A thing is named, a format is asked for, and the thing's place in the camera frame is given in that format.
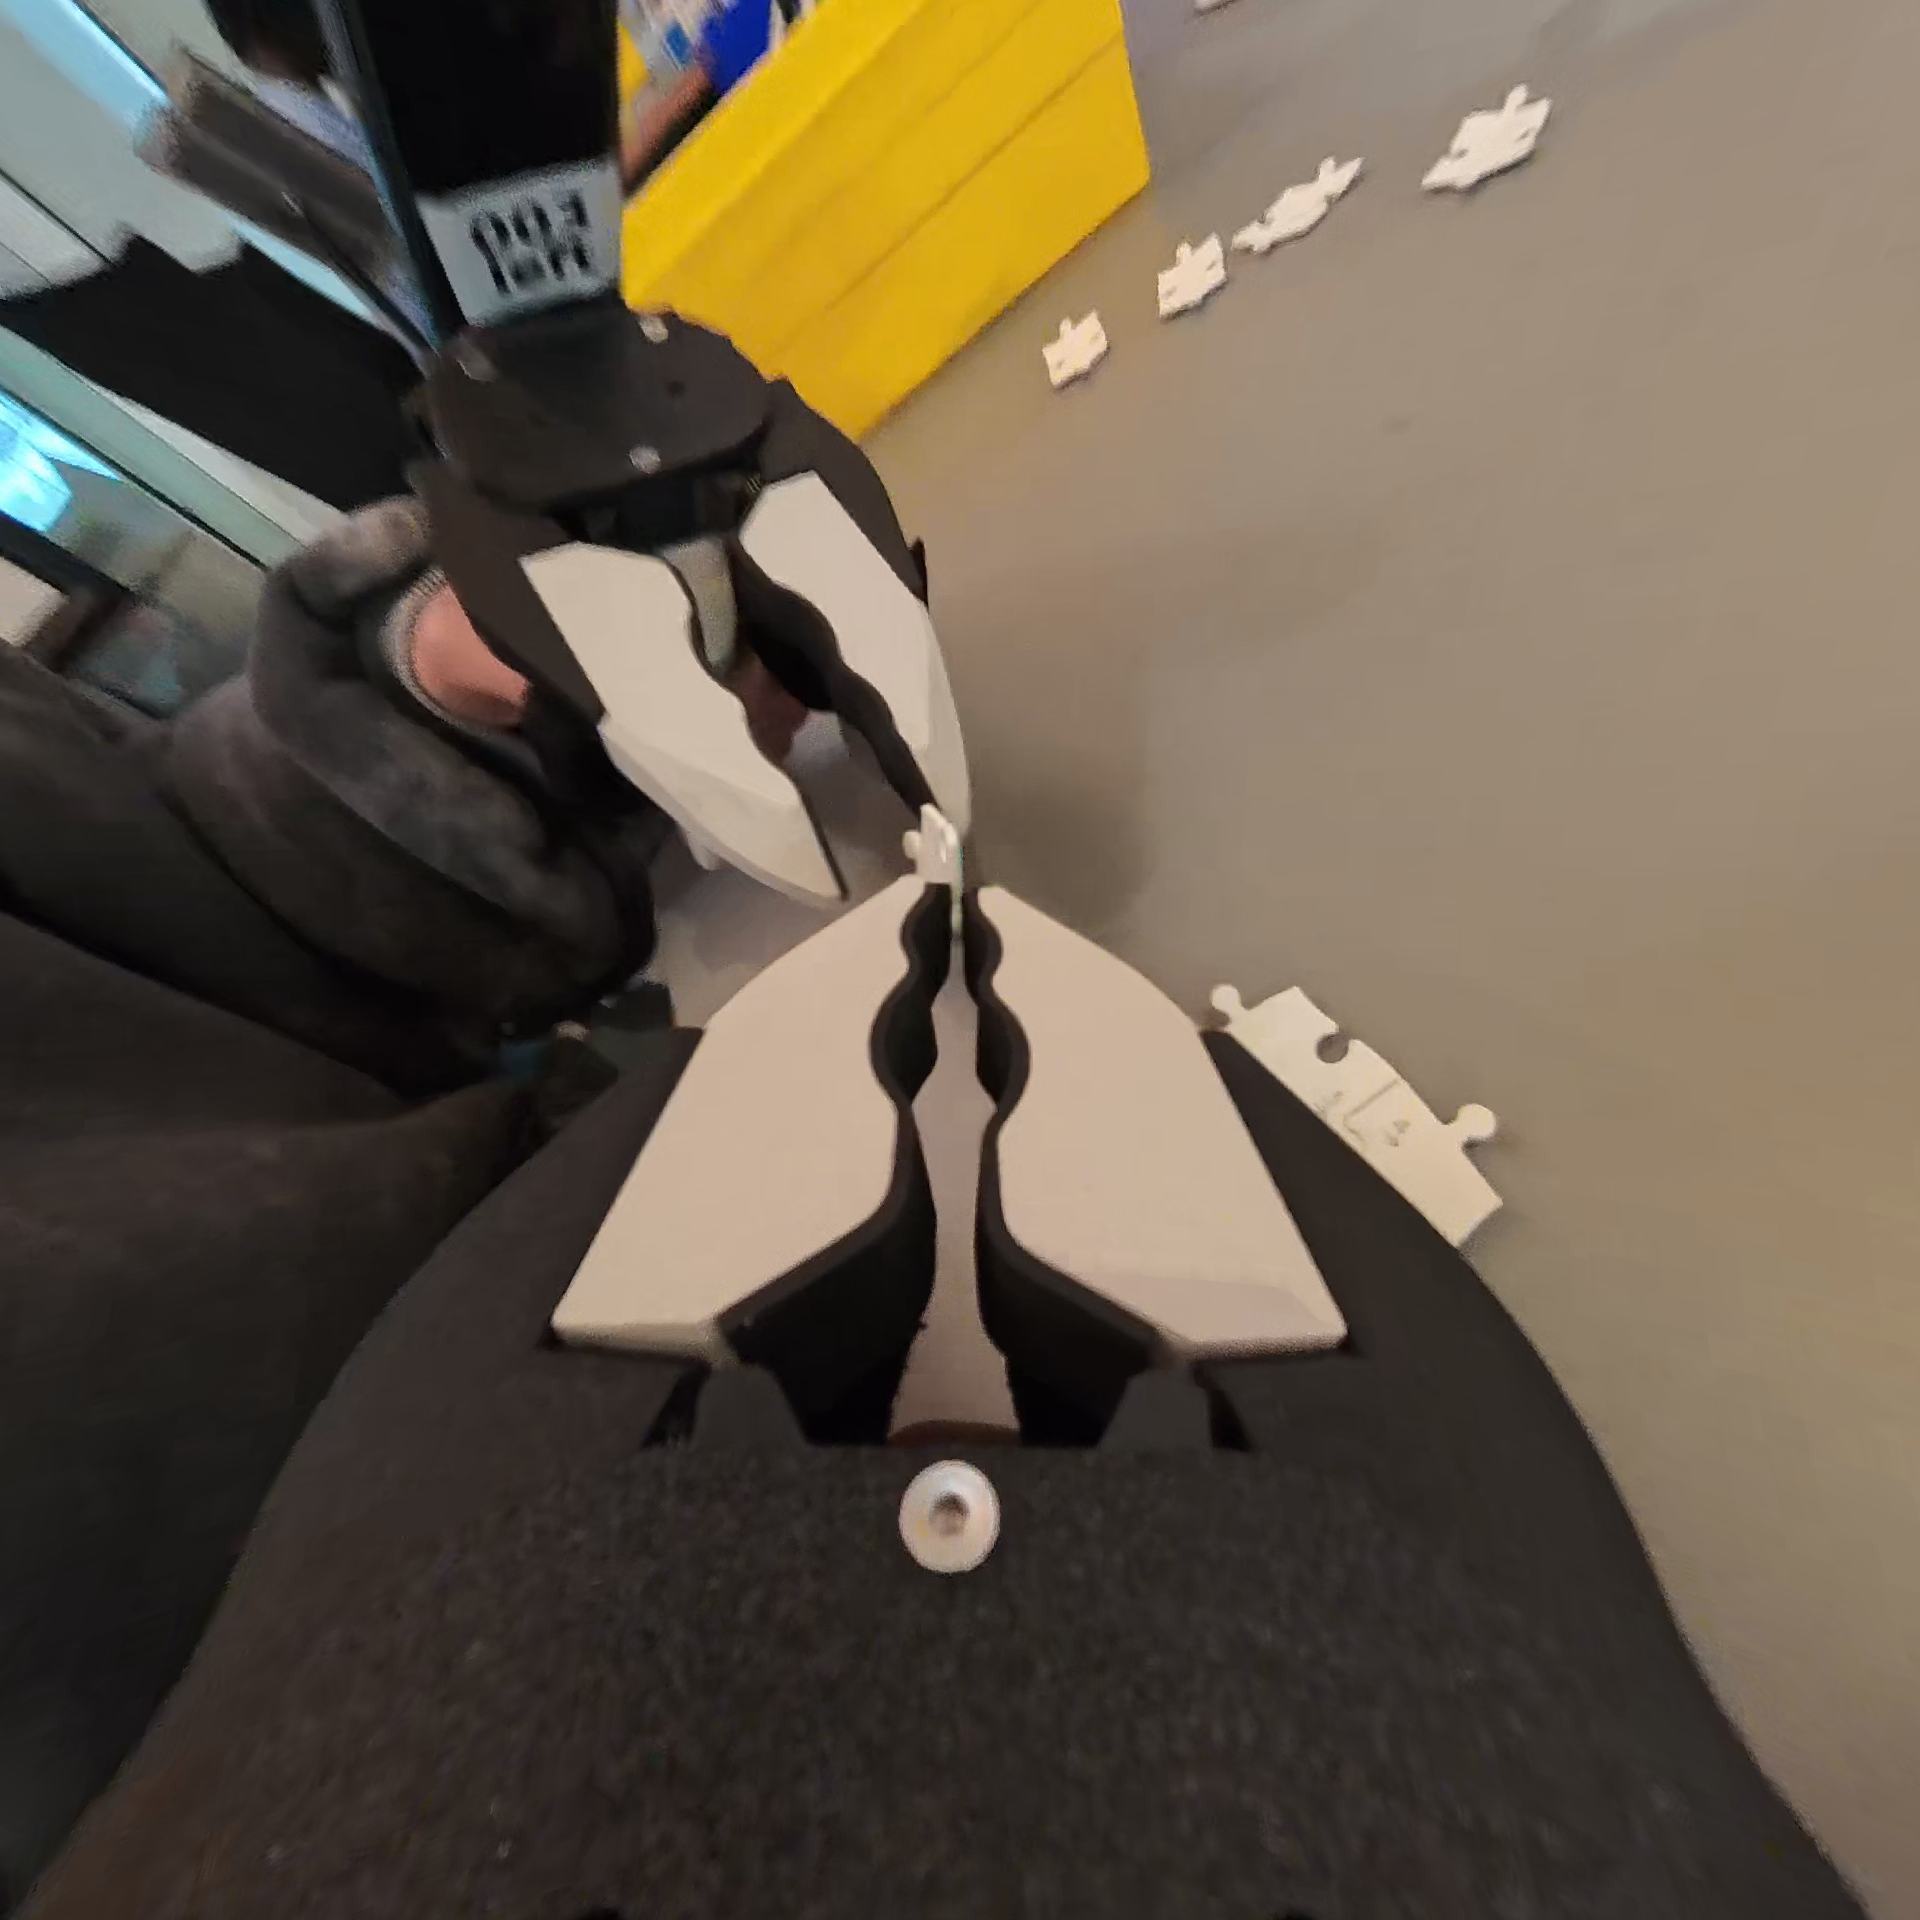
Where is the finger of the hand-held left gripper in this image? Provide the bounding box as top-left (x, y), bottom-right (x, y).
top-left (734, 468), bottom-right (975, 837)
top-left (521, 544), bottom-right (849, 912)

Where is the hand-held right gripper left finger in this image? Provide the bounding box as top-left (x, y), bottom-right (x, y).
top-left (549, 877), bottom-right (957, 1441)

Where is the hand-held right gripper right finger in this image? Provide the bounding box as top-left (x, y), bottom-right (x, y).
top-left (957, 882), bottom-right (1346, 1441)

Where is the teal faced puzzle piece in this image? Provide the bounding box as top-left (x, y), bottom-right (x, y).
top-left (906, 803), bottom-right (971, 931)

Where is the yellow plastic bin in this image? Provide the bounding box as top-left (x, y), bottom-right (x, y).
top-left (622, 0), bottom-right (1153, 440)

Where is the person's left forearm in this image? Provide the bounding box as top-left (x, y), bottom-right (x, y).
top-left (164, 502), bottom-right (661, 1053)

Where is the person's left hand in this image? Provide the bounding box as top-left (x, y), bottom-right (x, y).
top-left (409, 592), bottom-right (542, 738)

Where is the person's dark grey garment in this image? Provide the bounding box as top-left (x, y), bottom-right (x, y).
top-left (0, 644), bottom-right (679, 1920)

